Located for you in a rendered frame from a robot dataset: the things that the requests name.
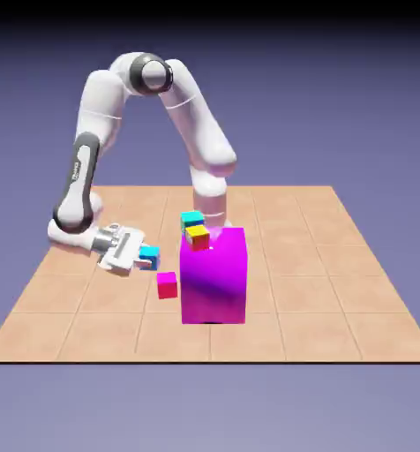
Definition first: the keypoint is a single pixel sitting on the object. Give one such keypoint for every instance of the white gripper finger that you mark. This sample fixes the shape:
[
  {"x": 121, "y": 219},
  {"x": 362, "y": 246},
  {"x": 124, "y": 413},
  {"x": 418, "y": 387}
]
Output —
[{"x": 143, "y": 262}]

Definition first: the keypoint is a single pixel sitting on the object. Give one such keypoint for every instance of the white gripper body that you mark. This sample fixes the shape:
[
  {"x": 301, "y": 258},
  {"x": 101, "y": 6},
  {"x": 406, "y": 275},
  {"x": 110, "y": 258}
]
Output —
[{"x": 123, "y": 252}]

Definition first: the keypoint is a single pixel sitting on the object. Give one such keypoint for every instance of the small blue cube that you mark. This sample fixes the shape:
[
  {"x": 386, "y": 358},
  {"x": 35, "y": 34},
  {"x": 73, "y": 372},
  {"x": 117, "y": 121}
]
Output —
[{"x": 150, "y": 256}]

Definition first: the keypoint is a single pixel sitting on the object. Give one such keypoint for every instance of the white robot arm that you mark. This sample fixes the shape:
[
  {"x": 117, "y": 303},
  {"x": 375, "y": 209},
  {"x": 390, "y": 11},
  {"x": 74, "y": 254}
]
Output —
[{"x": 199, "y": 127}]

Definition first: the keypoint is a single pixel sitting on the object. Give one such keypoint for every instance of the small pink cube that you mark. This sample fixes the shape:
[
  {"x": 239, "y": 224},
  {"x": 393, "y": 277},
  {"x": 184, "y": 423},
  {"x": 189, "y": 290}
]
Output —
[{"x": 167, "y": 285}]

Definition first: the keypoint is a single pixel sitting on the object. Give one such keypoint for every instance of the small yellow cube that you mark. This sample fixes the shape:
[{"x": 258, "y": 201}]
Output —
[{"x": 198, "y": 238}]

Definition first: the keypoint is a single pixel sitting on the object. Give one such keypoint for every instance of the small teal cube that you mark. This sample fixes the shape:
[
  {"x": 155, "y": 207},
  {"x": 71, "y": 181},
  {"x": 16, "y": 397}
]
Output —
[{"x": 191, "y": 219}]

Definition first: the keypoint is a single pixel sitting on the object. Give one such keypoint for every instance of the large magenta box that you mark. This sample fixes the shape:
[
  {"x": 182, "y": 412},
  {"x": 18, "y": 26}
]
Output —
[{"x": 213, "y": 279}]

